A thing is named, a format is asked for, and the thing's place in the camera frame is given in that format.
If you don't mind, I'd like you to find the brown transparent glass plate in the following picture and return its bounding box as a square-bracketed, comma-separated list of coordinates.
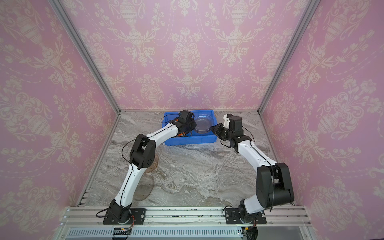
[145, 154, 159, 174]

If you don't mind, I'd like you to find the clear grey glass plate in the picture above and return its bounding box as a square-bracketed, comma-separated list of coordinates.
[133, 174, 155, 201]

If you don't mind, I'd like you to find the orange plastic plate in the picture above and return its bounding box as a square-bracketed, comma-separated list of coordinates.
[173, 119, 192, 137]

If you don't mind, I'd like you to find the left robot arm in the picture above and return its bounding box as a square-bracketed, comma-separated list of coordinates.
[103, 110, 197, 225]

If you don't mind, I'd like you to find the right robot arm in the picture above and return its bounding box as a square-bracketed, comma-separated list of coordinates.
[210, 114, 295, 223]

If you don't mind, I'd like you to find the blue plastic bin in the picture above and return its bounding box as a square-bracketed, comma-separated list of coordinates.
[165, 110, 218, 146]

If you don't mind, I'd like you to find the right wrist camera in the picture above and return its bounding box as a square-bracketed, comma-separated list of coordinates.
[223, 114, 233, 129]

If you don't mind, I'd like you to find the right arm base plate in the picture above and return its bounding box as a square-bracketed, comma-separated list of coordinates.
[222, 208, 267, 225]

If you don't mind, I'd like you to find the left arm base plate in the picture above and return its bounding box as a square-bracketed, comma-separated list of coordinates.
[103, 208, 146, 226]

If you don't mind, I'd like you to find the aluminium mounting rail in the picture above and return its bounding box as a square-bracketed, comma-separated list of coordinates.
[53, 205, 317, 240]

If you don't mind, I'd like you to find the right aluminium frame post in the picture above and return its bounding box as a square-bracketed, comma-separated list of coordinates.
[257, 0, 321, 114]

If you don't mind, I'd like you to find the aluminium frame post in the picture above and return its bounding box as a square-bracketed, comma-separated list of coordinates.
[257, 0, 321, 114]
[47, 0, 121, 114]

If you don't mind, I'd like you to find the left aluminium frame post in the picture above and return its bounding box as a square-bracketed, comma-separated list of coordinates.
[47, 0, 121, 114]

